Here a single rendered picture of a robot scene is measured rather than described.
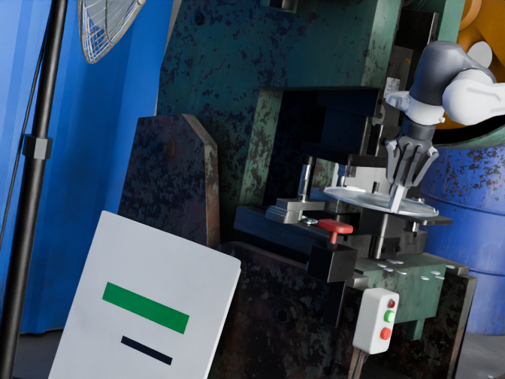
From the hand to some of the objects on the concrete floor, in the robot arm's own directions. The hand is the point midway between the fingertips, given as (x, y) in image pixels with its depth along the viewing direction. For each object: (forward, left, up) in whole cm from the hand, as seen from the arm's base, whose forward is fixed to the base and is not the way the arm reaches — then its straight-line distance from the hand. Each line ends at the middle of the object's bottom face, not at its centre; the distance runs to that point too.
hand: (396, 196), depth 222 cm
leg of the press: (+39, +10, -82) cm, 92 cm away
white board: (+58, +14, -82) cm, 101 cm away
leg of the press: (+30, -43, -82) cm, 97 cm away
